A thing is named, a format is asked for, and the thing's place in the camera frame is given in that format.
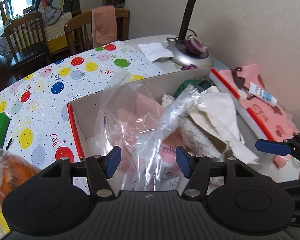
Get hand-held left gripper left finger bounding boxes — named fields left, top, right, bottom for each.
left=40, top=145, right=122, bottom=202

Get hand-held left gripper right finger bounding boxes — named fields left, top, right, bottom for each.
left=175, top=145, right=271, bottom=202

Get panda print packet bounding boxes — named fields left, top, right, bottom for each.
left=162, top=165, right=184, bottom=189

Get fuzzy white towel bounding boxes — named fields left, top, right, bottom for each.
left=177, top=119, right=223, bottom=162

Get red cardboard box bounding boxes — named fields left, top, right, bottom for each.
left=67, top=67, right=275, bottom=180

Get pink cloth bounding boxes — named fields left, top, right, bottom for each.
left=116, top=94, right=167, bottom=147

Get clear plastic zip bag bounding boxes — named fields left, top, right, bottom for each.
left=94, top=70, right=208, bottom=192

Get cream cloth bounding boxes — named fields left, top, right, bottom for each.
left=189, top=91, right=267, bottom=173

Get pink printed bag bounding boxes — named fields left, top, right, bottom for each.
left=219, top=64, right=300, bottom=169

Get red box lid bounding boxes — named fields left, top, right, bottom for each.
left=209, top=67, right=280, bottom=145

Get white blue tube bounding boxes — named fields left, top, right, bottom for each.
left=249, top=82, right=278, bottom=106

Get balloon print tablecloth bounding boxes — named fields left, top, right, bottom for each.
left=0, top=40, right=167, bottom=233

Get orange drink bottle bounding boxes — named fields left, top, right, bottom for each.
left=0, top=152, right=41, bottom=208

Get silver desk lamp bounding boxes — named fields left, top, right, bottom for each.
left=166, top=0, right=252, bottom=67

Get white tissue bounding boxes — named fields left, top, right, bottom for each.
left=137, top=42, right=174, bottom=62

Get pink towel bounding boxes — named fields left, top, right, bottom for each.
left=91, top=5, right=119, bottom=48

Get slatted wooden chair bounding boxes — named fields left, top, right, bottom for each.
left=4, top=12, right=51, bottom=81

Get green sofa with cover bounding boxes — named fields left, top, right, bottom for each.
left=34, top=0, right=82, bottom=53

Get grey clothes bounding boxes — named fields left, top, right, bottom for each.
left=41, top=6, right=63, bottom=27

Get white cloth bundle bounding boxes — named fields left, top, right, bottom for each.
left=0, top=37, right=14, bottom=56

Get red cushion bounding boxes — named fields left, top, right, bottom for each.
left=39, top=0, right=51, bottom=12

